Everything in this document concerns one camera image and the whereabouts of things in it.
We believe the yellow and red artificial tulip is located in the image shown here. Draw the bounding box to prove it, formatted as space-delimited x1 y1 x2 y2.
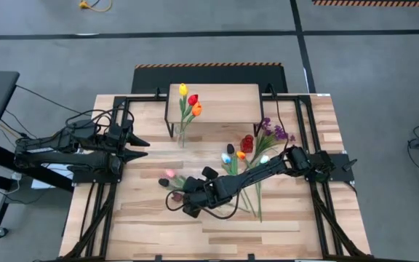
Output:
236 151 258 218

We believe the clear glass vase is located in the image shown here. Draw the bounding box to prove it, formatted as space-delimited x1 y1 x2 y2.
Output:
175 123 189 149

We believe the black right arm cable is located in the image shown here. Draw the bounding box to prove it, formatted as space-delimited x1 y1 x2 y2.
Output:
266 82 292 152

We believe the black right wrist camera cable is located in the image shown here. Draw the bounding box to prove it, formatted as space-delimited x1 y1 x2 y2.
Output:
164 188 242 221

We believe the black aluminium table frame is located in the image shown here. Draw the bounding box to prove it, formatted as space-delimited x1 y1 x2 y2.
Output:
58 87 372 262

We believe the yellow floor cable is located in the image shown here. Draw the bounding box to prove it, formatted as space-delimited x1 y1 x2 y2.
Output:
78 0 113 13

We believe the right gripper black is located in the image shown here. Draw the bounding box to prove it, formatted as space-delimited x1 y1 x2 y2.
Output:
182 166 234 219

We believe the black artificial tulip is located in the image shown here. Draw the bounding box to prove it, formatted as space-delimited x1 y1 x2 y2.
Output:
226 143 250 212
158 177 187 192

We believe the pink artificial tulip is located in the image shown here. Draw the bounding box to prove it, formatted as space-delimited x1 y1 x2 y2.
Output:
164 169 187 188

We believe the black floor cable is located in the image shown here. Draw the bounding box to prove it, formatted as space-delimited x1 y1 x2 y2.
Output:
15 84 93 117

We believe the purple artificial flower bunch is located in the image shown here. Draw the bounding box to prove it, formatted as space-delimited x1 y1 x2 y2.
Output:
251 116 297 164

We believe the red ribbed glass vase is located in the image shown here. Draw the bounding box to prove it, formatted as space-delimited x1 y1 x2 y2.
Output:
240 134 255 154

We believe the black floor mat striped edge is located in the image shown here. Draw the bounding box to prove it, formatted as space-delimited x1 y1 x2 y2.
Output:
131 62 289 95

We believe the white paper sheet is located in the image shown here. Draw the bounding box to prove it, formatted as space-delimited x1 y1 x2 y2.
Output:
31 163 74 190

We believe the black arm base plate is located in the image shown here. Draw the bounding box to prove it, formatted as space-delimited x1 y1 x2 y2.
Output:
71 165 123 184
302 152 355 183

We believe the maroon artificial tulip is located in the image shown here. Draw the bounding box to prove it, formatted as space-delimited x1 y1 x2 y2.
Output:
171 191 250 214

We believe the pale white artificial tulip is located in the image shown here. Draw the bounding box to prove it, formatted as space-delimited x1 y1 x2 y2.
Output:
255 154 271 223

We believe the wooden shelf with black legs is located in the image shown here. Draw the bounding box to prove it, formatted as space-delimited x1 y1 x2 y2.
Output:
164 83 265 138

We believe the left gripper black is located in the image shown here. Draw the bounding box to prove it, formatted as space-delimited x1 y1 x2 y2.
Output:
103 120 151 164

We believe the orange black hazard stripe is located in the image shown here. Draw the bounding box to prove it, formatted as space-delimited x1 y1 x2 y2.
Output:
311 0 419 7

